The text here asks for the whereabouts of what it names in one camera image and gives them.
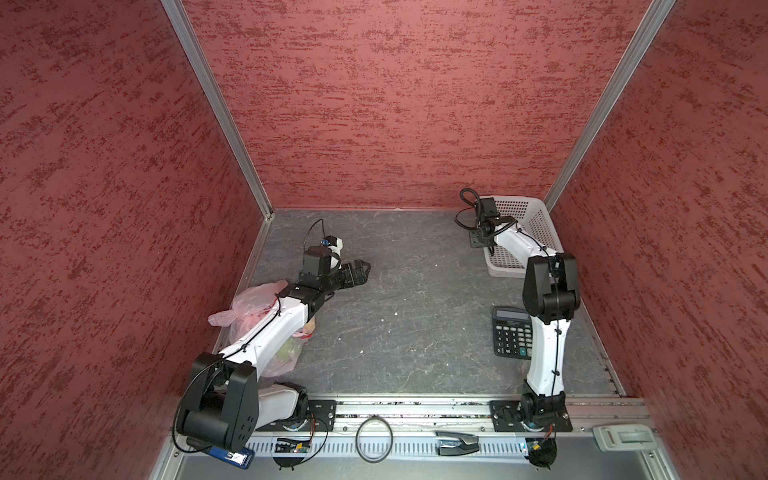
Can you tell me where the left small circuit board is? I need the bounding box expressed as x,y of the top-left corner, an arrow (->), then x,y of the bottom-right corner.
274,437 -> 312,456

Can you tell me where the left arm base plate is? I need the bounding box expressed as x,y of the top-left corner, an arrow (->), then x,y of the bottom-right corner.
256,399 -> 338,433

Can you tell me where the right small circuit board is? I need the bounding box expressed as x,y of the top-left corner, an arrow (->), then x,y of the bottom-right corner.
527,438 -> 558,469

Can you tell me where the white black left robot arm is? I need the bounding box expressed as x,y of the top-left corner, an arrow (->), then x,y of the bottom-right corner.
172,237 -> 371,454

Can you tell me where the black desk calculator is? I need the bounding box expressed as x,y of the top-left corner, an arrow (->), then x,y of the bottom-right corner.
491,306 -> 533,360

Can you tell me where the blue black box device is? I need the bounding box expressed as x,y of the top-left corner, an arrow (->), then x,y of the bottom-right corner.
206,447 -> 255,470

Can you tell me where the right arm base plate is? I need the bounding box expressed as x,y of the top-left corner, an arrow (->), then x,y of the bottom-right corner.
489,400 -> 573,433

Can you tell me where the white perforated plastic basket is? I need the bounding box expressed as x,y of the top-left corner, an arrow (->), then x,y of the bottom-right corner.
483,195 -> 563,279

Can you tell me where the black stapler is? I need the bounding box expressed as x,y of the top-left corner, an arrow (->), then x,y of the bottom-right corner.
435,431 -> 480,457

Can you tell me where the aluminium corner post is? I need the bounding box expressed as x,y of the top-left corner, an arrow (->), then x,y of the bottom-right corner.
544,0 -> 676,212
161,0 -> 274,221

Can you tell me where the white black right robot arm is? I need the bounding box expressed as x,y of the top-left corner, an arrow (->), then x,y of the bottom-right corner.
461,189 -> 581,429

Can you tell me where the black cable loop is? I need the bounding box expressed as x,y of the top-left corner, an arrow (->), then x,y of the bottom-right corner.
355,415 -> 395,464

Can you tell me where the small circuit board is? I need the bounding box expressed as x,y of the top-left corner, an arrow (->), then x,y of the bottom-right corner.
274,437 -> 312,456
527,438 -> 558,469

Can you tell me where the aluminium corner post left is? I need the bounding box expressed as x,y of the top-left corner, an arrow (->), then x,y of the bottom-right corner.
161,0 -> 274,221

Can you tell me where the pink printed plastic bag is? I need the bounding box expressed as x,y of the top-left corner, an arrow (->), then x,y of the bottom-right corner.
207,280 -> 316,378

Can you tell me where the grey plastic holder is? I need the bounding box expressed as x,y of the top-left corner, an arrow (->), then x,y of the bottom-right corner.
593,424 -> 658,452

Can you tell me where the aluminium corner post right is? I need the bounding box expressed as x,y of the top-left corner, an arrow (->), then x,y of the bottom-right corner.
544,0 -> 676,212

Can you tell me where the aluminium front rail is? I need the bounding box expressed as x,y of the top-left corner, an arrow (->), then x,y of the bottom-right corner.
245,395 -> 661,463

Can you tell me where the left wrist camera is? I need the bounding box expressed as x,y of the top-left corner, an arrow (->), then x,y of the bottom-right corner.
321,235 -> 343,255

